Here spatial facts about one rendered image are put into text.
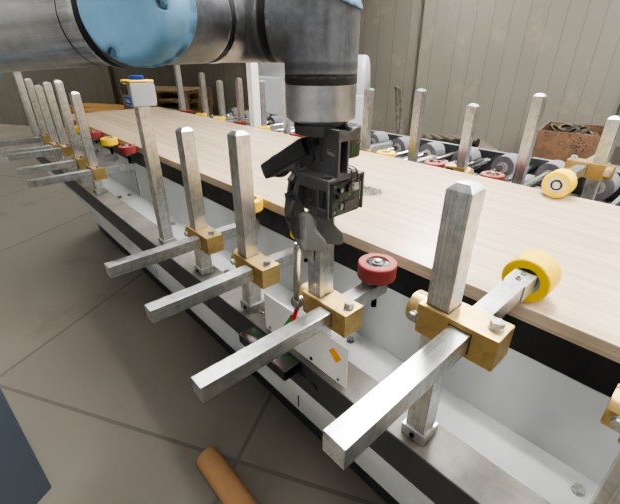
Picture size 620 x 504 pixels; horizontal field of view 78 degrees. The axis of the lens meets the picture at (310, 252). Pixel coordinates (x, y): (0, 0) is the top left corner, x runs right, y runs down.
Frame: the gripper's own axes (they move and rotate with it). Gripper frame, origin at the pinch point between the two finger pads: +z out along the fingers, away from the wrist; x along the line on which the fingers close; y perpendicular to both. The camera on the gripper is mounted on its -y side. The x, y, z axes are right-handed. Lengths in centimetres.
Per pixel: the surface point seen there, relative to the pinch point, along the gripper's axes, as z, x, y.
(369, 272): 10.5, 16.4, -0.4
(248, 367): 15.9, -13.1, 0.0
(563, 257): 11, 52, 23
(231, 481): 93, -5, -32
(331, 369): 28.2, 5.4, 0.5
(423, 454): 30.5, 4.6, 22.5
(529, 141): 0, 115, -10
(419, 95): -12, 115, -57
